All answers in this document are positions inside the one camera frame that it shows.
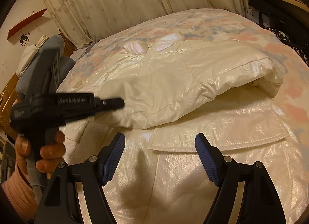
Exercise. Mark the person's left hand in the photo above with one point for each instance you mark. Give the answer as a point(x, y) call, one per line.
point(52, 154)

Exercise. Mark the red wall shelf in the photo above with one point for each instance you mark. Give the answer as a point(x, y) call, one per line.
point(25, 22)

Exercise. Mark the white printed box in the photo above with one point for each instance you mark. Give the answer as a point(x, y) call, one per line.
point(253, 15)

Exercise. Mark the white folded towel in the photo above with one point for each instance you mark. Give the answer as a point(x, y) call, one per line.
point(26, 58)

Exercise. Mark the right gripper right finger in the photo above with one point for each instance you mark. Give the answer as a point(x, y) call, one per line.
point(260, 202)

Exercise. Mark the cartoon face wall sticker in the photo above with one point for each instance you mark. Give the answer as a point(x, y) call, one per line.
point(24, 39)

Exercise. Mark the upper blue-grey rolled blanket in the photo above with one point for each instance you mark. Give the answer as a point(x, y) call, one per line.
point(53, 43)

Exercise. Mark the black white patterned fabric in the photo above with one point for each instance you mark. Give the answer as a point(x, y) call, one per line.
point(300, 49)

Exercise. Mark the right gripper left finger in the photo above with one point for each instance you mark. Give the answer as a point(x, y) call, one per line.
point(60, 202)

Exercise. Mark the wooden shelf desk unit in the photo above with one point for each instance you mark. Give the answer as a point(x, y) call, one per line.
point(289, 12)

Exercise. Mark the pastel cat-pattern bed blanket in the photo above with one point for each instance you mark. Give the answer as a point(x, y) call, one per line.
point(209, 25)

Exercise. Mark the pink sleeve forearm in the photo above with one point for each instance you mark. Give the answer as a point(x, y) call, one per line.
point(20, 195)

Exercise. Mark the white shiny puffer jacket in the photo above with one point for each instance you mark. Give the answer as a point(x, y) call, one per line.
point(174, 89)

